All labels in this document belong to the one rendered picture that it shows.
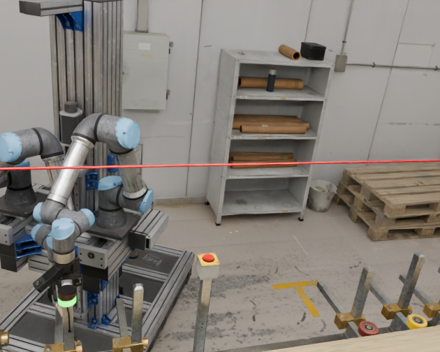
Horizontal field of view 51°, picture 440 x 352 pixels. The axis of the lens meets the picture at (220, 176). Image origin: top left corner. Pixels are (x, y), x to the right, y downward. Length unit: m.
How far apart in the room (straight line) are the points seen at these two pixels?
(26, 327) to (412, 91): 4.19
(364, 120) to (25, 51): 3.28
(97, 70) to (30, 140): 0.47
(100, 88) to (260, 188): 2.91
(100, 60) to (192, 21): 2.02
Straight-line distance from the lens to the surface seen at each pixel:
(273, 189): 4.93
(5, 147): 2.02
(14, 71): 4.16
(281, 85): 4.30
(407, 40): 5.12
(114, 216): 2.27
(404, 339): 2.19
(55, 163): 2.09
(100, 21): 2.22
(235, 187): 4.76
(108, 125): 1.87
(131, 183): 2.06
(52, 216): 1.84
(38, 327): 3.04
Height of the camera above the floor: 2.24
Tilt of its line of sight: 25 degrees down
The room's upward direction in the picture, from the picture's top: 7 degrees clockwise
